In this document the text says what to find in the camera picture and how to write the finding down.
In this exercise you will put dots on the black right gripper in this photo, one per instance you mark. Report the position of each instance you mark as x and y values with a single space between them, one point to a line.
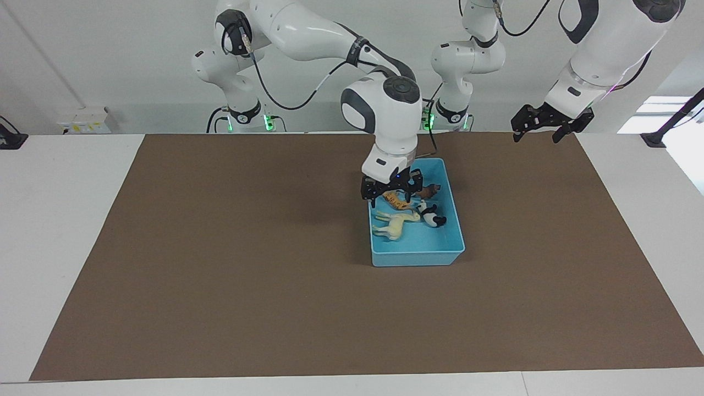
388 184

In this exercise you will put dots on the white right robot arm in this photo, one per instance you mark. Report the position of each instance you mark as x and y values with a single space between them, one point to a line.
330 44

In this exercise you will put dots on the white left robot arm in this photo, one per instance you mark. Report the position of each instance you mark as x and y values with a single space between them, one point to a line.
599 49

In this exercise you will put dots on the blue plastic storage box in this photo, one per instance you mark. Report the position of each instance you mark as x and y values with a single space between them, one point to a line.
434 242

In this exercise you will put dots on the orange striped tiger toy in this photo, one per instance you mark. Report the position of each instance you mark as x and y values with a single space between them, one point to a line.
397 201

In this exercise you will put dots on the brown lion toy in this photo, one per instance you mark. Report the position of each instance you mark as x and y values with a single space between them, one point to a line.
428 191

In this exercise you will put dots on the black table clamp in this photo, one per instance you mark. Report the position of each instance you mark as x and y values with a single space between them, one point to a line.
11 139

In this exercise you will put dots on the brown table mat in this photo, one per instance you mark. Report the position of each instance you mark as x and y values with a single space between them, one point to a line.
247 275

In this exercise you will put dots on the black white panda toy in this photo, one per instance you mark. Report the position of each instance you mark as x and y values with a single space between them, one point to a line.
434 217

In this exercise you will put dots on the black camera stand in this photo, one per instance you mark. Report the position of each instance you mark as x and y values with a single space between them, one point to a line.
674 118

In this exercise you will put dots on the white yellow wall socket box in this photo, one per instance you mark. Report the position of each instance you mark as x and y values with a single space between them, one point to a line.
83 121

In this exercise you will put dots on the cream giraffe toy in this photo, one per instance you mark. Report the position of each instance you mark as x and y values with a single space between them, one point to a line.
397 223

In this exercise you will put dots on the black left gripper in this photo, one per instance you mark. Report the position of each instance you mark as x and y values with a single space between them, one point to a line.
550 118

